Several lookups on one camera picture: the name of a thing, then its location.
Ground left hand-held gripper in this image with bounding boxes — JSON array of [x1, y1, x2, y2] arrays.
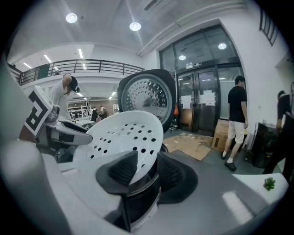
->
[[23, 85, 92, 157]]

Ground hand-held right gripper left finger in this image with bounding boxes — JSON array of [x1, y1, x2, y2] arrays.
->
[[42, 150, 138, 232]]

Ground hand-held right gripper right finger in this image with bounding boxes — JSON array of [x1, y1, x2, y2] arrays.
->
[[137, 151, 271, 235]]

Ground white steamer tray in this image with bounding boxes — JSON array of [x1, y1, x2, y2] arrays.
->
[[73, 110, 164, 187]]

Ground purple rice cooker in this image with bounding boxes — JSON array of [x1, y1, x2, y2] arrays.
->
[[117, 68, 177, 207]]

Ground flattened cardboard sheets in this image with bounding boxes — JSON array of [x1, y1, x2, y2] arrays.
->
[[162, 134, 212, 162]]

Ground brown cardboard box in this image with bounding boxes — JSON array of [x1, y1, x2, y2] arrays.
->
[[210, 119, 230, 152]]

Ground black balcony railing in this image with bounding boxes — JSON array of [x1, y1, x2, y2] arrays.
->
[[8, 59, 145, 86]]

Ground small green succulent plant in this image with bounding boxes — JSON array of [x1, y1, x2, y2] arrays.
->
[[263, 176, 277, 192]]

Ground black equipment case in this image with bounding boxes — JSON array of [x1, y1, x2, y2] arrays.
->
[[251, 122, 280, 168]]

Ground black framed glass door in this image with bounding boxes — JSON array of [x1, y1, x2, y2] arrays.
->
[[158, 24, 244, 136]]

